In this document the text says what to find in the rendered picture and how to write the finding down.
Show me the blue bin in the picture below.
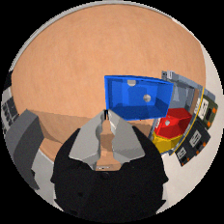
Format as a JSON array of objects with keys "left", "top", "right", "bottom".
[{"left": 104, "top": 75, "right": 174, "bottom": 121}]

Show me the olive green tool case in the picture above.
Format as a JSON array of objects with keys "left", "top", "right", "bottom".
[{"left": 196, "top": 95, "right": 218, "bottom": 130}]

